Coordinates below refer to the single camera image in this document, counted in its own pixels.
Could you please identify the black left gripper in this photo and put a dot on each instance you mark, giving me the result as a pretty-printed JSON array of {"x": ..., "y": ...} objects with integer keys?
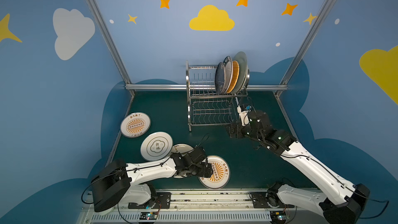
[{"x": 205, "y": 169}]

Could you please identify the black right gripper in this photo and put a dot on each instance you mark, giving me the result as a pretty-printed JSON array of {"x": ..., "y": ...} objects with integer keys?
[{"x": 236, "y": 129}]

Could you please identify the orange sunburst plate front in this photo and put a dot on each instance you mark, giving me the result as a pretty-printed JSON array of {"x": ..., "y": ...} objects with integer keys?
[{"x": 220, "y": 176}]

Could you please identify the orange sunburst plate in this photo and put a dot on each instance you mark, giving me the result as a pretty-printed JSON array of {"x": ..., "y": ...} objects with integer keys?
[
  {"x": 220, "y": 176},
  {"x": 135, "y": 125}
]

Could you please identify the steel two-tier dish rack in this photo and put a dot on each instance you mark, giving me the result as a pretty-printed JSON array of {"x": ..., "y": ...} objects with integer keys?
[{"x": 205, "y": 106}]

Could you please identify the white plate with black motif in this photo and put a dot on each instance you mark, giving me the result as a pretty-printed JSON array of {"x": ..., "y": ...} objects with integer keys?
[{"x": 156, "y": 146}]

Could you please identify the dark blue speckled plate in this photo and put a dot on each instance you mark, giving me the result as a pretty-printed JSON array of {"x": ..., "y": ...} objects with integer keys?
[{"x": 219, "y": 78}]

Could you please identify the yellow woven plate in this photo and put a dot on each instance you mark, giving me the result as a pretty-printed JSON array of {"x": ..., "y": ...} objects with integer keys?
[{"x": 235, "y": 75}]

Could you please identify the green rim Hao Wei plate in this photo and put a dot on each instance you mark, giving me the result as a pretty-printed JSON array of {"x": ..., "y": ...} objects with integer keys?
[{"x": 228, "y": 72}]

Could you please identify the large pale green plate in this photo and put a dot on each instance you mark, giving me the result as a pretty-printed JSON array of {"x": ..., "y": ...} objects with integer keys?
[{"x": 241, "y": 58}]

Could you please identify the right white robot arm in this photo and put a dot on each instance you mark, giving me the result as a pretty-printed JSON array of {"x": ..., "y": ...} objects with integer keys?
[{"x": 339, "y": 201}]

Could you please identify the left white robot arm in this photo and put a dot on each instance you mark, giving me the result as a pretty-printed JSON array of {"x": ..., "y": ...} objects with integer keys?
[{"x": 120, "y": 181}]

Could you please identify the orange sunburst plate by rack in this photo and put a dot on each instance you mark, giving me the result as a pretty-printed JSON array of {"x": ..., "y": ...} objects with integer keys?
[{"x": 135, "y": 125}]

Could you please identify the cream floral plate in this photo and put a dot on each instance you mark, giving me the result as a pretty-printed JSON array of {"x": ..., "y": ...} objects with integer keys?
[{"x": 182, "y": 148}]

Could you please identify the left green circuit board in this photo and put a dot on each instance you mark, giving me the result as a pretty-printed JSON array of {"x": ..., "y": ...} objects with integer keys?
[{"x": 148, "y": 216}]

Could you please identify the green circuit board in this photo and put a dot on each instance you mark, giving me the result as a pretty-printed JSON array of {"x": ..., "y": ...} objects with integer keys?
[
  {"x": 278, "y": 217},
  {"x": 148, "y": 216}
]

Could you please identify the right green circuit board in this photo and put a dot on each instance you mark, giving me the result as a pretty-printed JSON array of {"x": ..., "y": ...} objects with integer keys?
[{"x": 278, "y": 217}]

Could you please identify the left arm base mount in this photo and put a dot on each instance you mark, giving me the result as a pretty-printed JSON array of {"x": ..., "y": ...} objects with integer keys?
[{"x": 162, "y": 201}]

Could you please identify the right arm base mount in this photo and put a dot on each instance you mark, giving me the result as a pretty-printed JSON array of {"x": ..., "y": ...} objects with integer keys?
[{"x": 266, "y": 200}]

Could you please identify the right aluminium upright post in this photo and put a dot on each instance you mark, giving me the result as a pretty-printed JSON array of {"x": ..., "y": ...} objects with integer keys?
[{"x": 315, "y": 27}]

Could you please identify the aluminium upright post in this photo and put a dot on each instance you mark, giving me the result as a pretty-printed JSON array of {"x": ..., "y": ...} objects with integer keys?
[
  {"x": 93, "y": 6},
  {"x": 315, "y": 27}
]

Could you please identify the left aluminium upright post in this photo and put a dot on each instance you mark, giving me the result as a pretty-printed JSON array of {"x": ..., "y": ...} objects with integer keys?
[{"x": 93, "y": 6}]

